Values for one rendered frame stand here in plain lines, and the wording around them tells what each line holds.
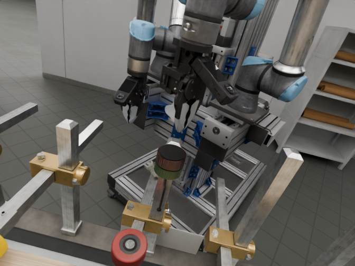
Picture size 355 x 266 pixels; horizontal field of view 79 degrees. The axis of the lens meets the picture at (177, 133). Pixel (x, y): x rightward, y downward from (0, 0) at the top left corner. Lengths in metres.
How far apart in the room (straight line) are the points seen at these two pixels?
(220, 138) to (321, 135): 2.95
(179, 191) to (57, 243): 1.00
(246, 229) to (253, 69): 0.62
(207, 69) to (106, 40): 2.92
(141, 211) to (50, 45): 3.32
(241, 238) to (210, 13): 0.55
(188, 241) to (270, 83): 0.65
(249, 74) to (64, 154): 0.75
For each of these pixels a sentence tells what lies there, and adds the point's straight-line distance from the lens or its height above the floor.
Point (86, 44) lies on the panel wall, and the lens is 3.45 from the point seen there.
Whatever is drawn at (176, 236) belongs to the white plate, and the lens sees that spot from 0.75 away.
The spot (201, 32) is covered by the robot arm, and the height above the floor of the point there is 1.35.
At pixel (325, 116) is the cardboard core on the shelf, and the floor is 0.59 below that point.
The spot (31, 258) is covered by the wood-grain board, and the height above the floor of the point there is 0.90.
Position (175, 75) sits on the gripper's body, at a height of 1.25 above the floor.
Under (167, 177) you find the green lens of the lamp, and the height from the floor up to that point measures 1.08.
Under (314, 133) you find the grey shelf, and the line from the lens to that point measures 3.73.
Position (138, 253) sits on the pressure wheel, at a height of 0.91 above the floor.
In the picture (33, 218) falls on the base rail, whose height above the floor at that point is 0.70.
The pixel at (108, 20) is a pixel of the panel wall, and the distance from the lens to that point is 3.28.
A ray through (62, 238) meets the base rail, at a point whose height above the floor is 0.70.
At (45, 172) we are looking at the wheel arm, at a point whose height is 0.96.
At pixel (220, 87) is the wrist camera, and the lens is 0.44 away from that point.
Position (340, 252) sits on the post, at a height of 0.93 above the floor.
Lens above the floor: 1.38
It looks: 30 degrees down
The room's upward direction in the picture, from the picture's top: 15 degrees clockwise
